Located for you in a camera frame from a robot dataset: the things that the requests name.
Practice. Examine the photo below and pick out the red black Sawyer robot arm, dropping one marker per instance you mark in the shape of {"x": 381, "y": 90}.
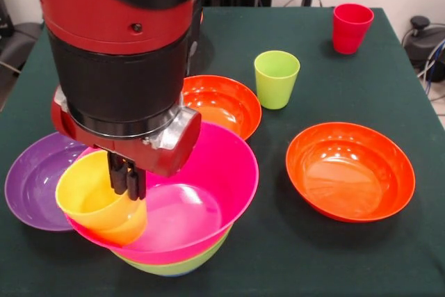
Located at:
{"x": 114, "y": 32}

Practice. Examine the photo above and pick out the red plastic bowl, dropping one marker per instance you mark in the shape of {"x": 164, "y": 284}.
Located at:
{"x": 226, "y": 102}
{"x": 351, "y": 172}

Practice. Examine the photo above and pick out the dark green tablecloth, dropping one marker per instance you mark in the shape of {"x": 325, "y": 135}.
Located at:
{"x": 313, "y": 258}

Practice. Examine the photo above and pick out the pink plastic bowl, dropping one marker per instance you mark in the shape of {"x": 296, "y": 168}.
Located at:
{"x": 208, "y": 172}

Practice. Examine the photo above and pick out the green plastic bowl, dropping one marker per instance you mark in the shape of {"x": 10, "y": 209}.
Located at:
{"x": 194, "y": 264}

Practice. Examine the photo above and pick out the green plastic cup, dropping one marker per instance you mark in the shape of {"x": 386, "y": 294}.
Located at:
{"x": 276, "y": 81}

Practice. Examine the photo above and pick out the purple plastic bowl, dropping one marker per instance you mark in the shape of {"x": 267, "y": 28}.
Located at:
{"x": 31, "y": 178}

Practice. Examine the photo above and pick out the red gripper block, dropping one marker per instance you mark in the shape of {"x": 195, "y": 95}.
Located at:
{"x": 167, "y": 158}

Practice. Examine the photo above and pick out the yellow plastic cup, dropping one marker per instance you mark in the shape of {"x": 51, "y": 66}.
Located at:
{"x": 87, "y": 189}

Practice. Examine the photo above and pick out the red plastic cup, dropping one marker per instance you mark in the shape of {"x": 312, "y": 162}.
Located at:
{"x": 349, "y": 32}

